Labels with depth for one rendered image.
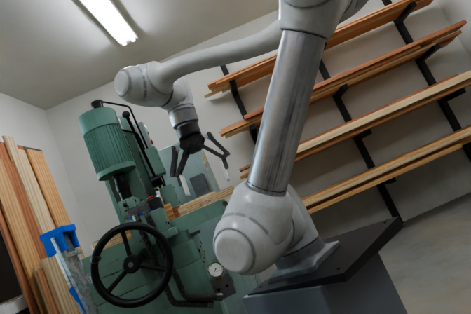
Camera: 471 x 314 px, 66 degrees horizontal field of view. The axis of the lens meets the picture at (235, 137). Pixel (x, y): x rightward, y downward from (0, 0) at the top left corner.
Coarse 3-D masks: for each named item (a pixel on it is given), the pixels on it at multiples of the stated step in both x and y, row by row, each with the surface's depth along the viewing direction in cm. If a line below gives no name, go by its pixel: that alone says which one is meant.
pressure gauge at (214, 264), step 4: (216, 260) 140; (212, 264) 140; (216, 264) 140; (220, 264) 140; (208, 268) 139; (212, 268) 140; (220, 268) 140; (208, 272) 139; (212, 272) 139; (216, 272) 139; (220, 272) 140; (212, 276) 139; (216, 276) 139; (220, 276) 141
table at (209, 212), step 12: (216, 204) 151; (192, 216) 149; (204, 216) 150; (216, 216) 150; (180, 228) 148; (132, 240) 145; (108, 252) 144; (120, 252) 144; (132, 252) 136; (84, 264) 142
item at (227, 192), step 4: (228, 188) 168; (232, 188) 168; (220, 192) 168; (224, 192) 168; (228, 192) 168; (232, 192) 168; (216, 196) 167; (220, 196) 167; (224, 196) 167; (228, 196) 168; (192, 204) 165; (196, 204) 166; (188, 208) 165; (192, 208) 165; (196, 208) 165; (116, 236) 160; (120, 236) 160; (112, 240) 159; (116, 240) 160; (120, 240) 160; (112, 244) 159
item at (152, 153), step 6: (144, 150) 187; (150, 150) 187; (156, 150) 188; (150, 156) 187; (156, 156) 187; (144, 162) 186; (150, 162) 186; (156, 162) 186; (162, 162) 193; (156, 168) 186; (162, 168) 186; (150, 174) 185; (156, 174) 185; (162, 174) 189
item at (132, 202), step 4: (132, 196) 161; (124, 200) 160; (128, 200) 160; (132, 200) 160; (136, 200) 162; (120, 204) 159; (128, 204) 159; (132, 204) 160; (136, 204) 161; (120, 208) 159; (124, 208) 159; (128, 208) 159; (124, 212) 158; (124, 216) 158
